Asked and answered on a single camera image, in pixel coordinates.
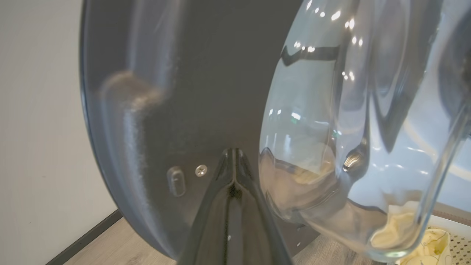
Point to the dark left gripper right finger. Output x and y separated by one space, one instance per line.
257 228

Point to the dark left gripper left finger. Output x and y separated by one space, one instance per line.
209 228

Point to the black round glass washer door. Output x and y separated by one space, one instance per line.
206 92

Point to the pale yellow printed garment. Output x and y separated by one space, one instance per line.
432 244

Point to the white perforated laundry basket brown rim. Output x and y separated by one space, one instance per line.
460 239

